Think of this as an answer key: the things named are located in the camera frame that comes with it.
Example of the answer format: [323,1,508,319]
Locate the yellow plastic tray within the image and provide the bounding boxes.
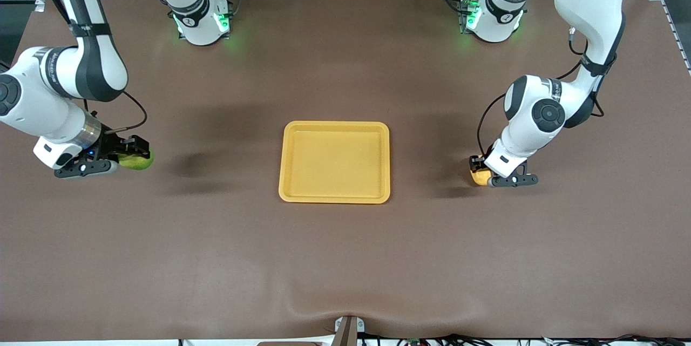
[279,121,390,205]

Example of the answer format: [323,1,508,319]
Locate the brown table mat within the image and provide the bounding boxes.
[0,0,691,342]

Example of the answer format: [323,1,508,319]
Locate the green apple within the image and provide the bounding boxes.
[119,149,155,171]

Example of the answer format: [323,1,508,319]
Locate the grey metal table clamp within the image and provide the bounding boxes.
[334,315,365,346]

